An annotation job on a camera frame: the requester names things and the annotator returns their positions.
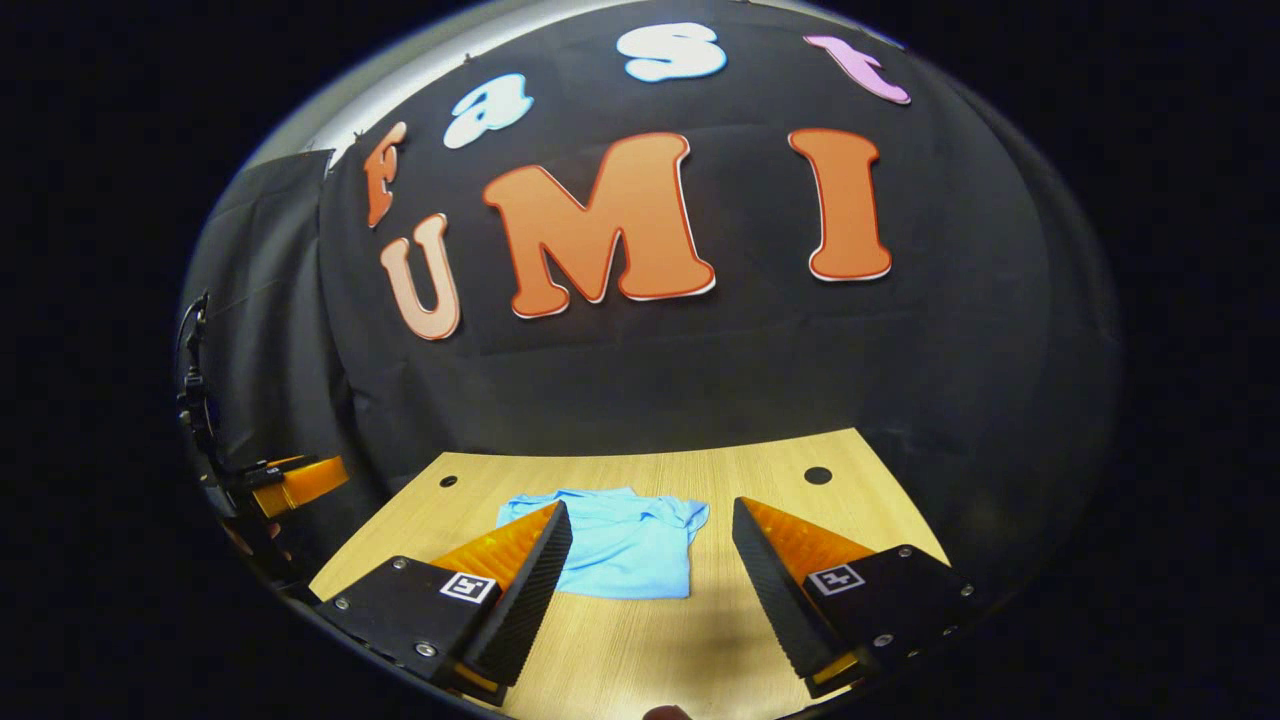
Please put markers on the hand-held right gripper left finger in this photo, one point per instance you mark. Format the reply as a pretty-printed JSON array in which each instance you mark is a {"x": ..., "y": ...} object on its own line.
[{"x": 530, "y": 600}]

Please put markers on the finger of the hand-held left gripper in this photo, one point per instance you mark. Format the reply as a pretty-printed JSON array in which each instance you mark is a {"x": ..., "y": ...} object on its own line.
[{"x": 300, "y": 485}]

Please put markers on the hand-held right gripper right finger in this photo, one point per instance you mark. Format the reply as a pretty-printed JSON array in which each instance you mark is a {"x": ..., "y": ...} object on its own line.
[{"x": 775, "y": 600}]

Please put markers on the light blue T-shirt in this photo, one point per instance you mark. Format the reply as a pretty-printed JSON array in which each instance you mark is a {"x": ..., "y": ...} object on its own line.
[{"x": 630, "y": 550}]

